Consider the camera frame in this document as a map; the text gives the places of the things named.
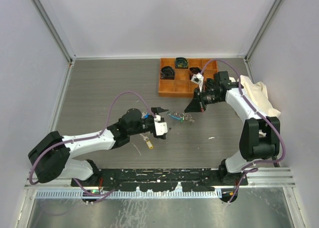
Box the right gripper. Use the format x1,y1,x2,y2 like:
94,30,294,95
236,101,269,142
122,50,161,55
184,86,223,113

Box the blue-handled keyring with rings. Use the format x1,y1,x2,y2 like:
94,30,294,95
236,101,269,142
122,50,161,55
167,111,195,123

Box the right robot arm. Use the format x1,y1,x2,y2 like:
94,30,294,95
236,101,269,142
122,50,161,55
184,71,280,185

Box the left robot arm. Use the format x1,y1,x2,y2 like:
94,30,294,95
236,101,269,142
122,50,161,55
28,107,169,186

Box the blue tag key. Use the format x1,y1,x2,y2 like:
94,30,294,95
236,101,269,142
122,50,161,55
142,112,149,119

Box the yellow tag key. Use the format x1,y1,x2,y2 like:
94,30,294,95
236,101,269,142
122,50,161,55
140,134,154,150

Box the wooden compartment tray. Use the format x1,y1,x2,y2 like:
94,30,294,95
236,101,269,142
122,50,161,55
158,58,218,98

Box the rolled brown belt middle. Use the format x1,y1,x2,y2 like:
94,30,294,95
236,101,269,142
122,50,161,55
189,67,202,80

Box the rolled belt left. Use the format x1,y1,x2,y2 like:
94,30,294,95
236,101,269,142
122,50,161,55
160,66,175,80

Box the rolled belt top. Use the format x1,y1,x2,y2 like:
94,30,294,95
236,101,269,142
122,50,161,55
174,57,188,69

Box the cream cloth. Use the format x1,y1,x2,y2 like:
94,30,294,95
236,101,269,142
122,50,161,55
236,75,281,122

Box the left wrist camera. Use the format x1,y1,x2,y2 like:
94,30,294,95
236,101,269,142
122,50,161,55
154,115,168,136

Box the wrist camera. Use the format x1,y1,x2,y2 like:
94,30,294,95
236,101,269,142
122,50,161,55
191,73,204,85
154,115,168,136

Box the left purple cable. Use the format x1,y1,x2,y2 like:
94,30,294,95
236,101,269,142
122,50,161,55
28,91,160,186

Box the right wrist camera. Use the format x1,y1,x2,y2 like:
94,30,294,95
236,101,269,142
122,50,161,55
191,73,204,85

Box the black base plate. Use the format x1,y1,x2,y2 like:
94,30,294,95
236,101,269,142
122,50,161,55
80,168,242,192

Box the grey cable duct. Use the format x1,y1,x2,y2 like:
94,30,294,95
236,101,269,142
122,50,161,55
35,189,222,199

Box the aluminium rail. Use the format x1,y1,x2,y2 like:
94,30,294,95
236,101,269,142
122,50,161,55
24,167,296,189

